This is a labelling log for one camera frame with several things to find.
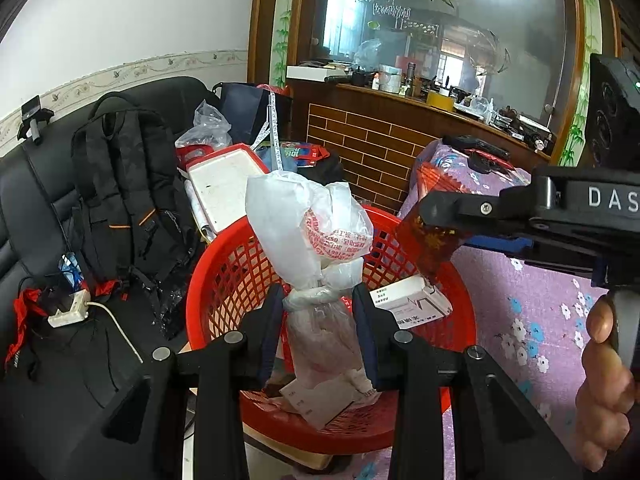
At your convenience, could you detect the black phone clamp mount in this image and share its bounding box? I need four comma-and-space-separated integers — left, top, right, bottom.
17, 96, 55, 146

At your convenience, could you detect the brown cardboard carton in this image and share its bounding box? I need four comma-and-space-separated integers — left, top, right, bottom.
285, 447, 351, 471

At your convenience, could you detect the long white barcode box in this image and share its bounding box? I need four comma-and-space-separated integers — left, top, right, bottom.
372, 275, 453, 331

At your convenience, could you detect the red printed bag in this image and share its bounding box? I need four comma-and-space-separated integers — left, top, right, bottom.
277, 141, 328, 167

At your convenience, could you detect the person's right hand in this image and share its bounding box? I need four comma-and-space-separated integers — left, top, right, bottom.
575, 296, 637, 472

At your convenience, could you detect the black red device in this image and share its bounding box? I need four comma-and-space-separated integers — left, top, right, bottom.
442, 135, 511, 161

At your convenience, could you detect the red plastic mesh basket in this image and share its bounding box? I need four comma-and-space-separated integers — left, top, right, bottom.
185, 205, 476, 456

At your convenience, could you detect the black leather sofa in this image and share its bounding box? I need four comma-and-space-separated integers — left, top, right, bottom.
0, 76, 221, 480

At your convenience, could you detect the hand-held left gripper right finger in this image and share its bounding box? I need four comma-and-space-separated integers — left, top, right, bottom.
351, 284, 583, 480

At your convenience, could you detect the white power strip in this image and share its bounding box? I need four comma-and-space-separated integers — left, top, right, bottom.
48, 290, 91, 328

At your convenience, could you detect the dark red gold packet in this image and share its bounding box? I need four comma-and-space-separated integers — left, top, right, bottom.
395, 162, 471, 281

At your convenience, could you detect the white measuring tape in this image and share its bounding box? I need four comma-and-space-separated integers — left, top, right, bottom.
250, 90, 281, 173

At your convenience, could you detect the wooden brick-front counter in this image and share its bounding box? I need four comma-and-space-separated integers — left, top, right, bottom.
287, 67, 556, 206

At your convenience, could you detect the black backpack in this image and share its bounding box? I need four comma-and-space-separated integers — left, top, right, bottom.
71, 92, 201, 301

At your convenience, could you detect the dark blue bag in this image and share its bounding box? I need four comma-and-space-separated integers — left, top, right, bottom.
218, 82, 293, 148

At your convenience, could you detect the blue white packet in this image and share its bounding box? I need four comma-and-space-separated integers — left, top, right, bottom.
59, 255, 88, 291

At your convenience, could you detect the red crate white lid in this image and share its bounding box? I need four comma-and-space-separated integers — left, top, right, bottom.
186, 144, 266, 241

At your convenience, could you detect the small white box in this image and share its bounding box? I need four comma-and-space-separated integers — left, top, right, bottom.
280, 375, 361, 431

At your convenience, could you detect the white flat tray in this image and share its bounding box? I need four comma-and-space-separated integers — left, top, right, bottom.
286, 64, 346, 83

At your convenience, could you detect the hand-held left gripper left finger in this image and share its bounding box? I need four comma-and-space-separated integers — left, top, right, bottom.
65, 284, 286, 480

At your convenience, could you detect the white plastic bag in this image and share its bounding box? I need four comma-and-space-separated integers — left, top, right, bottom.
245, 170, 378, 396

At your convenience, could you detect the white cable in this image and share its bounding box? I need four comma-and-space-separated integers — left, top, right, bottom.
87, 301, 143, 363

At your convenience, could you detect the etched glass wooden partition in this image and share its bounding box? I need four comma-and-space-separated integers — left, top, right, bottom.
247, 0, 631, 166

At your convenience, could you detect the metal tin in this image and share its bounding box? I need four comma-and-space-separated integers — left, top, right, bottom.
378, 64, 403, 93

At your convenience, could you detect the red black strap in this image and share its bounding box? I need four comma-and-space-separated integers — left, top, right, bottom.
5, 287, 51, 371

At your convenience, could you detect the clear plastic bag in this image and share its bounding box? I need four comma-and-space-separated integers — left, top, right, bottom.
175, 101, 233, 151

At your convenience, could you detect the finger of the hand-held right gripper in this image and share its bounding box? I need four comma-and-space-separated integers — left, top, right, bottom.
462, 232, 533, 261
417, 175, 557, 238

